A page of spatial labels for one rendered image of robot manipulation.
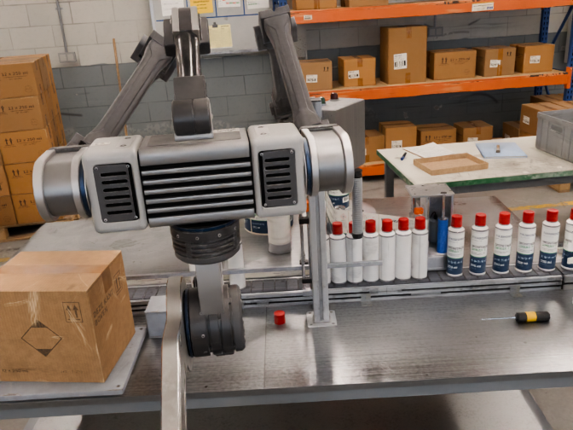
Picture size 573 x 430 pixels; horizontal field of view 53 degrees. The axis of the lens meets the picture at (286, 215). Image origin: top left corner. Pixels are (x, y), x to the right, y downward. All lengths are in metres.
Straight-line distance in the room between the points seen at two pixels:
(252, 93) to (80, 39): 1.75
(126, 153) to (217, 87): 5.11
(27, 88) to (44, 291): 3.44
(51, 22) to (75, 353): 4.94
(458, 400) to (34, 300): 1.65
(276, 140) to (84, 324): 0.75
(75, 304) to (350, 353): 0.73
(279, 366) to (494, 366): 0.56
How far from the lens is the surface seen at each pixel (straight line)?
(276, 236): 2.10
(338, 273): 1.87
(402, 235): 1.85
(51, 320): 1.59
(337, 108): 1.56
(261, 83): 6.16
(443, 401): 2.50
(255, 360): 1.65
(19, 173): 5.04
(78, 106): 6.33
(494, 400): 2.54
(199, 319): 1.18
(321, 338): 1.72
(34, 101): 4.88
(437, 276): 1.96
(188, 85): 1.11
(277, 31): 1.46
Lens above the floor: 1.77
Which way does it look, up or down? 21 degrees down
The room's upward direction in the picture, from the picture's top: 4 degrees counter-clockwise
